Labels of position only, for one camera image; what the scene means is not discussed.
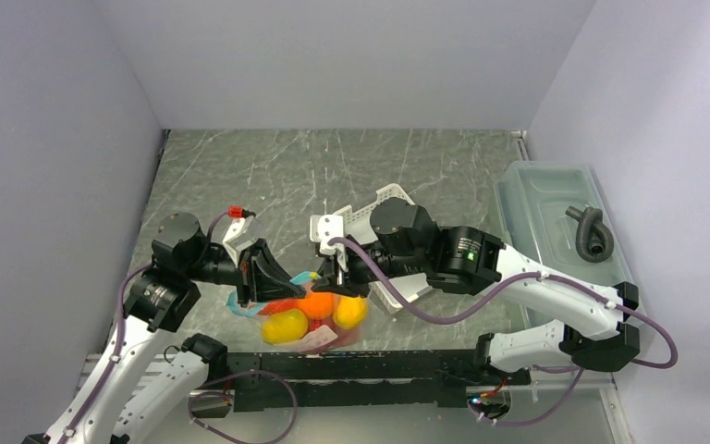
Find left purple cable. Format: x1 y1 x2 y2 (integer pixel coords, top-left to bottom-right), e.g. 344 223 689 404
55 265 154 444

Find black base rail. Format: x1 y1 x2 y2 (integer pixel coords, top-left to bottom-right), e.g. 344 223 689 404
202 349 531 413

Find purple cable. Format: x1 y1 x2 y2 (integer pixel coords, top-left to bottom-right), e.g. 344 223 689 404
329 236 679 370
55 265 154 444

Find yellow mango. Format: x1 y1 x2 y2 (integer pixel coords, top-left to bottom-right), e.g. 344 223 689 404
333 296 369 329

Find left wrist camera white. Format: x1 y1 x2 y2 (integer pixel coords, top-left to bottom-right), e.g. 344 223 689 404
223 206 261 265

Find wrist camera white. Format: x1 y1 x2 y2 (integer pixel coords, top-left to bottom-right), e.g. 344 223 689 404
223 206 261 265
309 214 348 272

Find white perforated plastic basket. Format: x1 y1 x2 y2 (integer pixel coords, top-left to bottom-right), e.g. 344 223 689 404
324 182 435 315

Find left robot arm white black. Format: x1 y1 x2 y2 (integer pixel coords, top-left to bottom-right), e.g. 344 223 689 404
23 207 307 443

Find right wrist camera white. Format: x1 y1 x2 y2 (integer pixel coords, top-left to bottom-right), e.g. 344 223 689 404
309 214 348 272

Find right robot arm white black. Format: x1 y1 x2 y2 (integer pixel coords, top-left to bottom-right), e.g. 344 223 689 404
310 198 641 384

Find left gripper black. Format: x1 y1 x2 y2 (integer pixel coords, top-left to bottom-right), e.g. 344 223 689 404
185 236 305 306

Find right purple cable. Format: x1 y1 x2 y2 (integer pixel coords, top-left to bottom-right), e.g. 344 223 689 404
329 236 679 370

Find orange fruit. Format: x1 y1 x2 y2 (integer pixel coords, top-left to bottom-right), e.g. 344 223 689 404
297 292 338 320

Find clear zip top bag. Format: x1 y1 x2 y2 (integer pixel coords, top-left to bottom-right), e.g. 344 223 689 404
226 272 372 353

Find grey corrugated hose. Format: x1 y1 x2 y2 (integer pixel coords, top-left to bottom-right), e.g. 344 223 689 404
565 205 616 264

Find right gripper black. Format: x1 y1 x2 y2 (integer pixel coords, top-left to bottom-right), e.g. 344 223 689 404
312 236 427 297

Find clear plastic storage bin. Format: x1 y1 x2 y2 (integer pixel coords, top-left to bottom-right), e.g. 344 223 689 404
489 161 635 286

